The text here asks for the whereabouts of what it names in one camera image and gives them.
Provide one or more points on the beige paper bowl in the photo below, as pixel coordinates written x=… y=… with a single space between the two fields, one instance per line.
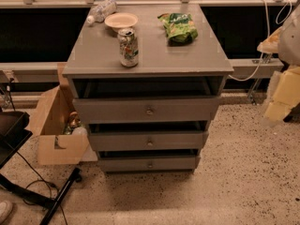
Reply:
x=121 y=20

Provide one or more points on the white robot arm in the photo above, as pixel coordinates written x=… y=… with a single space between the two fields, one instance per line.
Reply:
x=285 y=41

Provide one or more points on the grey bottom drawer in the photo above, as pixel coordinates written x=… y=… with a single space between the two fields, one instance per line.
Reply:
x=134 y=164

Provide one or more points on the metal railing beam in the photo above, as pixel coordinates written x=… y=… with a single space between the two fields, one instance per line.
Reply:
x=47 y=72

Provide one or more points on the clear plastic water bottle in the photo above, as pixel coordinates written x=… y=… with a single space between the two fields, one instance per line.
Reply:
x=100 y=12

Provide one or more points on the grey middle drawer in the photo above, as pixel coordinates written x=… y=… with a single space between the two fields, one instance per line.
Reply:
x=134 y=141

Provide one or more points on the cardboard box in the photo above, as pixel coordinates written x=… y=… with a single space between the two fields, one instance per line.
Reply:
x=48 y=121

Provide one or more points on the bottles inside cardboard box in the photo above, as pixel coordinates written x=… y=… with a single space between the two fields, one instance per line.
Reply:
x=74 y=125

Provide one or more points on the grey drawer cabinet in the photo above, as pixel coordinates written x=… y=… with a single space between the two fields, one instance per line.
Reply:
x=196 y=70

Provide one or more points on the white shoe tip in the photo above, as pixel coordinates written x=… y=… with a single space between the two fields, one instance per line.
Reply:
x=5 y=210

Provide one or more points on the crushed soda can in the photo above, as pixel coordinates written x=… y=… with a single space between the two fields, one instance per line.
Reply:
x=128 y=47

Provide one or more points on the green chip bag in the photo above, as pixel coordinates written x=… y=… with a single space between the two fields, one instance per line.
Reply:
x=179 y=27

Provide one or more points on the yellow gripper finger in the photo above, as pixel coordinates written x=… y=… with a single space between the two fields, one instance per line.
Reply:
x=283 y=97

